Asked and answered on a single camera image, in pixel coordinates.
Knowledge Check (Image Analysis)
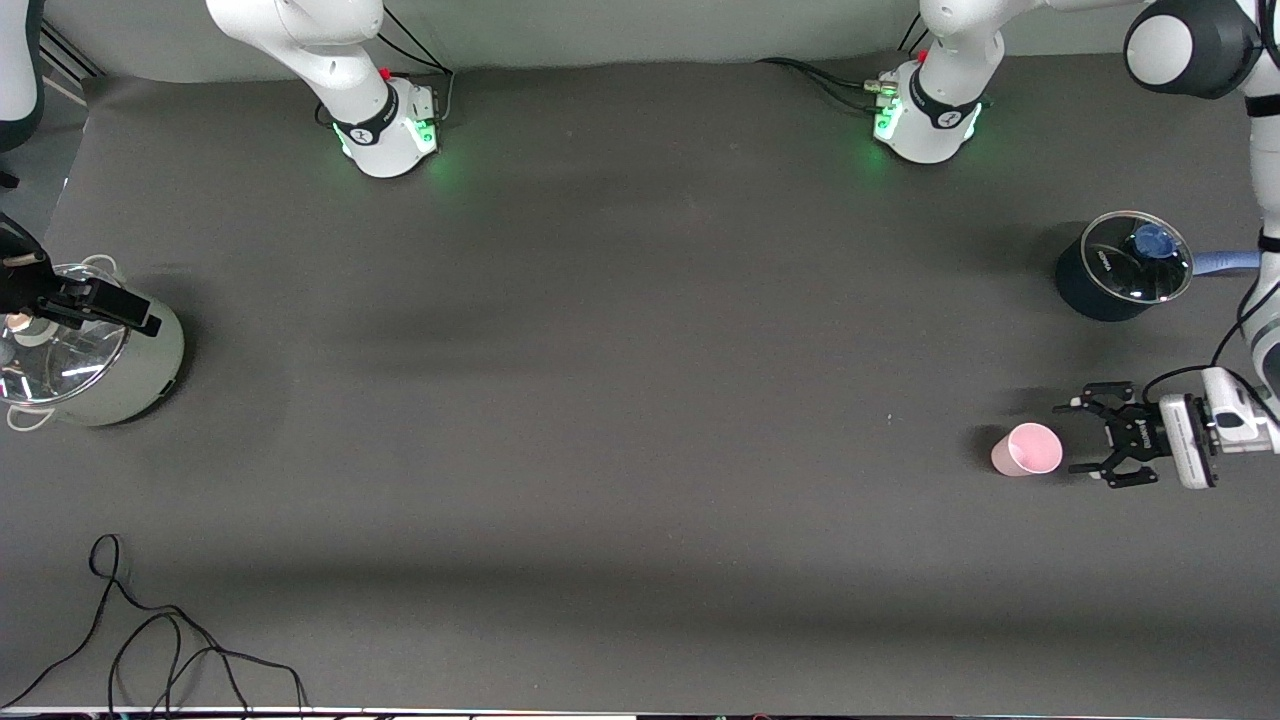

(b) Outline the pink plastic cup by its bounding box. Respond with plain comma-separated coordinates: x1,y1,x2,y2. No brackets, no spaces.
991,422,1064,478

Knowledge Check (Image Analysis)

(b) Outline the glass lid with pale knob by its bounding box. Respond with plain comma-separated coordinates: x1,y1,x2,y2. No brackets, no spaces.
0,264,132,407

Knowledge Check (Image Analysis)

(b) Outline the sage green cooking pot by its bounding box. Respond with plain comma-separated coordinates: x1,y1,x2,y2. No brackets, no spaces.
4,254,187,432

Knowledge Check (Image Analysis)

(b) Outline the dark blue saucepan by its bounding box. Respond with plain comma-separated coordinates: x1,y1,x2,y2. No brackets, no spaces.
1055,210,1264,324

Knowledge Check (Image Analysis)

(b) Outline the glass lid with blue knob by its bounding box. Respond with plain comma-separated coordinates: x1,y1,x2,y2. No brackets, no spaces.
1083,210,1195,304

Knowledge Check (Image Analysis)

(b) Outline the dark grey table cloth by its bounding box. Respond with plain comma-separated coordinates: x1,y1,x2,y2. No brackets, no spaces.
0,45,1280,717

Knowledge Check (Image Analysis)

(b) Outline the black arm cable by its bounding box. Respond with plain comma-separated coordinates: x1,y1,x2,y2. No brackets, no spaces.
1140,278,1280,413

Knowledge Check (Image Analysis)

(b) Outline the aluminium frame rail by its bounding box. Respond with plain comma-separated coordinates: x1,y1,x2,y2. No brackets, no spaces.
38,18,105,105

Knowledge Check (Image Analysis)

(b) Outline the thin black loose cable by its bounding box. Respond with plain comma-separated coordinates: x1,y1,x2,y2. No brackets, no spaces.
0,534,307,717

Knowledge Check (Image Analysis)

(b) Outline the black base cable bundle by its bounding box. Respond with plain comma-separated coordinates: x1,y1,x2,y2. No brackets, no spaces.
372,4,457,129
756,18,936,113

